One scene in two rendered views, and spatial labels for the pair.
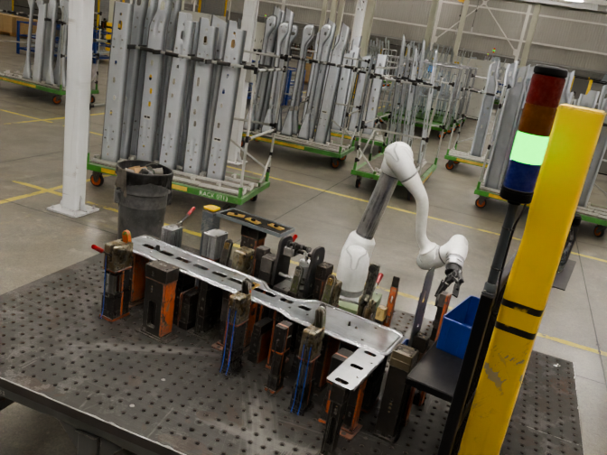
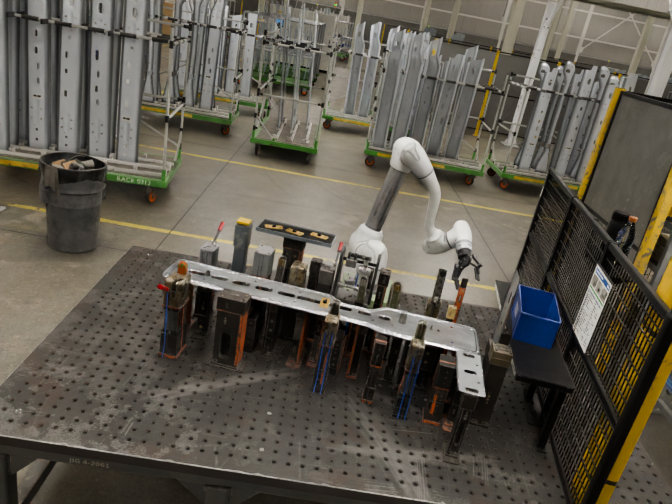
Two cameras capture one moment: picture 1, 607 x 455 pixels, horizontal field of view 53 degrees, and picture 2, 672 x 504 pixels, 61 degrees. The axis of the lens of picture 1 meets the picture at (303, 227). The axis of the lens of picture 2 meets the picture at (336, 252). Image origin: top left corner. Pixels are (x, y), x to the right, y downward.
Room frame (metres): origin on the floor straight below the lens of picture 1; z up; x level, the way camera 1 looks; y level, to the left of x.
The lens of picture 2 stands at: (0.30, 0.96, 2.15)
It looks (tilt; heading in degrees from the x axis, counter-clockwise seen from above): 22 degrees down; 339
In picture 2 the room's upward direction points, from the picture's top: 11 degrees clockwise
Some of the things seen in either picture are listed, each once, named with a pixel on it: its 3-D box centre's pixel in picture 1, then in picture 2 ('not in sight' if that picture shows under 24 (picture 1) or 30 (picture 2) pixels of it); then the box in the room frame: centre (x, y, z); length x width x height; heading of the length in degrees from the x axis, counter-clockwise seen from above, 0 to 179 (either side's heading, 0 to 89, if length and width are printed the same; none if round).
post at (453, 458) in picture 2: (334, 420); (460, 423); (1.75, -0.21, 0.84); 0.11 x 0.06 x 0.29; 154
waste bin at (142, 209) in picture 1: (142, 206); (73, 203); (5.08, 1.44, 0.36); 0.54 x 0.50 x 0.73; 162
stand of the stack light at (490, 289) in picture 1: (516, 195); not in sight; (1.34, -0.46, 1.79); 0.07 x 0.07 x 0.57
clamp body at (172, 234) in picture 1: (169, 260); (206, 281); (2.77, 0.63, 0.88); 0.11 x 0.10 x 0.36; 154
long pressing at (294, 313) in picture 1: (247, 286); (319, 303); (2.36, 0.20, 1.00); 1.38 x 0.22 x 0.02; 64
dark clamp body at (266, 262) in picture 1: (266, 293); (321, 304); (2.55, 0.12, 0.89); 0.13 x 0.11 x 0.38; 154
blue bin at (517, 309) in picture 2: (473, 328); (534, 315); (2.11, -0.71, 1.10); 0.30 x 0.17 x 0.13; 148
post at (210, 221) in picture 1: (207, 251); (239, 264); (2.88, 0.47, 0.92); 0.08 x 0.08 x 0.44; 64
